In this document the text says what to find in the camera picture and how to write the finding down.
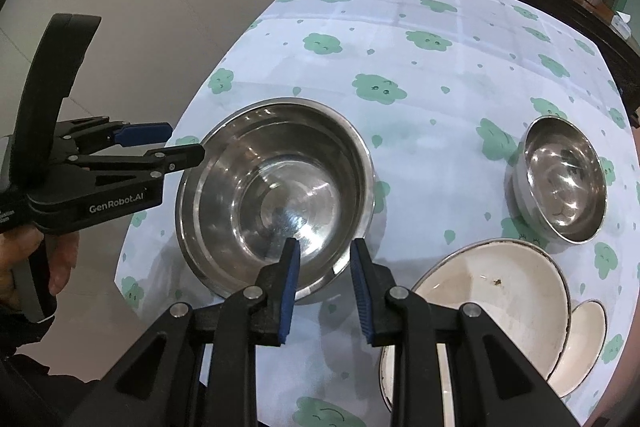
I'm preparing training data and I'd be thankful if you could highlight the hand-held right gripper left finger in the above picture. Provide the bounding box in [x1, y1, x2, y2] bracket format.
[65, 237, 302, 427]

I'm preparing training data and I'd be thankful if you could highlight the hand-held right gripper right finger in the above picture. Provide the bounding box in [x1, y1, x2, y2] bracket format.
[350, 238, 583, 427]

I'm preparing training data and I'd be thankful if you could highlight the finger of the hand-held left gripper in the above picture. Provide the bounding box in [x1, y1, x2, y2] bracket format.
[55, 117, 172, 154]
[67, 143, 206, 188]

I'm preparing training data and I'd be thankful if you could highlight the large stainless steel bowl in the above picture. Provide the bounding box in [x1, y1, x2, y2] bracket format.
[190, 106, 369, 279]
[176, 98, 377, 305]
[182, 103, 373, 290]

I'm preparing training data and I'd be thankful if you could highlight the large white enamel bowl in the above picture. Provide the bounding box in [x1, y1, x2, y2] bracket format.
[379, 238, 572, 413]

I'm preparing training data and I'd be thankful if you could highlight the small white enamel bowl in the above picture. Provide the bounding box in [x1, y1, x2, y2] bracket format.
[542, 299, 608, 399]

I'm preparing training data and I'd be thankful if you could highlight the small stainless steel bowl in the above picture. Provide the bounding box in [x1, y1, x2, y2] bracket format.
[504, 116, 608, 244]

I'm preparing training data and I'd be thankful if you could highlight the person's left hand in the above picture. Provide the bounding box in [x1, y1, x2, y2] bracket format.
[0, 226, 82, 309]

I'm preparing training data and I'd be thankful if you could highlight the cloud print tablecloth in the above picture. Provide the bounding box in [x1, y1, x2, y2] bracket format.
[114, 0, 633, 427]

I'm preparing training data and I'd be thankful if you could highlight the tissue box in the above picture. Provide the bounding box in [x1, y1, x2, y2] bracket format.
[610, 12, 637, 38]

